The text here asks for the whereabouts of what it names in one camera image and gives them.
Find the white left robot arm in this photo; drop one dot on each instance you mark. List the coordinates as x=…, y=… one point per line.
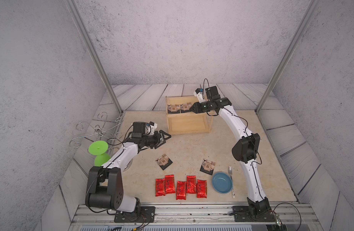
x=105, y=185

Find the right aluminium corner post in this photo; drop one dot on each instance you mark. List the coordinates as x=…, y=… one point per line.
x=301, y=29

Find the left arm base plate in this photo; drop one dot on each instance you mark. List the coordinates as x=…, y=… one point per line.
x=140, y=215

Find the brown tea bag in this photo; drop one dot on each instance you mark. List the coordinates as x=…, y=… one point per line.
x=185, y=108
x=207, y=166
x=164, y=161
x=173, y=109

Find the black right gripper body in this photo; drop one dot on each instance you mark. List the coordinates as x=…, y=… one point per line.
x=203, y=107

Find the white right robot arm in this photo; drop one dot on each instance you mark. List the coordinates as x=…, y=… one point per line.
x=245, y=151

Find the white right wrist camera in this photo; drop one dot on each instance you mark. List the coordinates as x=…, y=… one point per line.
x=199, y=94

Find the blue round plate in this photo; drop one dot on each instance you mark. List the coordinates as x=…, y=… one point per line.
x=221, y=182

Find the red tea bag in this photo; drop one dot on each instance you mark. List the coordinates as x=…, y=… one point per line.
x=201, y=189
x=170, y=184
x=181, y=190
x=191, y=184
x=160, y=187

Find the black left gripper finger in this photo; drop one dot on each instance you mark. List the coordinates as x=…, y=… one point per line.
x=164, y=135
x=159, y=142

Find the left aluminium corner post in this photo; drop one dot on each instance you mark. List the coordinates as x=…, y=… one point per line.
x=92, y=51

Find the aluminium corner post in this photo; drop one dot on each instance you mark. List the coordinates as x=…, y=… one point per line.
x=92, y=51
x=301, y=29

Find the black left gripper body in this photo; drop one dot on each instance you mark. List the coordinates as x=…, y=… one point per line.
x=151, y=140

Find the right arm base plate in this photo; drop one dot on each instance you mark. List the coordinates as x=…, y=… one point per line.
x=247, y=214

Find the light wooden two-tier shelf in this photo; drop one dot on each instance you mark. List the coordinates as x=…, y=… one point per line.
x=186, y=123

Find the silver wire cup rack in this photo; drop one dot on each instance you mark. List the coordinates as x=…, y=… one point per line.
x=100, y=129

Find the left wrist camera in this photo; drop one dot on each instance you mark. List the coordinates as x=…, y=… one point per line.
x=141, y=129

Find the green plastic goblet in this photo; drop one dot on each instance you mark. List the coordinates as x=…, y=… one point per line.
x=99, y=150

